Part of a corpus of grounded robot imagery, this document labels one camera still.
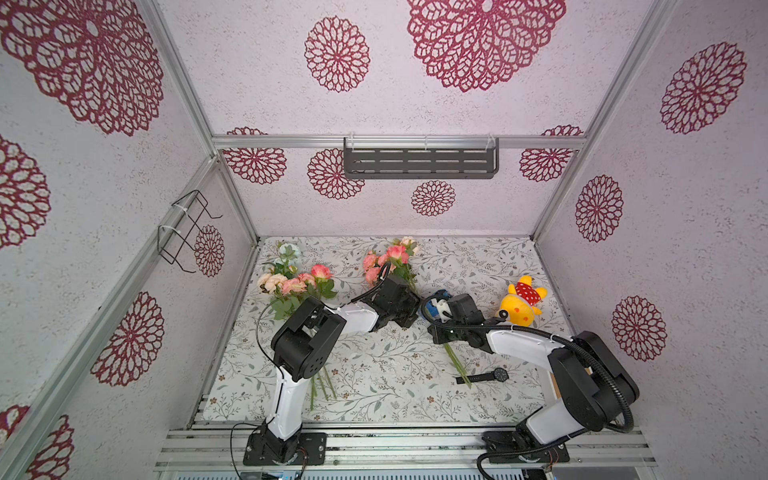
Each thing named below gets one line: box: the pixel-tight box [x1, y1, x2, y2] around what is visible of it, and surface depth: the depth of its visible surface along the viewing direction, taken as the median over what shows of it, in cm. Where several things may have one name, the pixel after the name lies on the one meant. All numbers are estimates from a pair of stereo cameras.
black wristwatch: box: [456, 367, 510, 384], surface depth 87 cm
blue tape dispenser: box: [426, 289, 453, 323], surface depth 85 cm
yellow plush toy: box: [500, 275, 548, 328], surface depth 97 cm
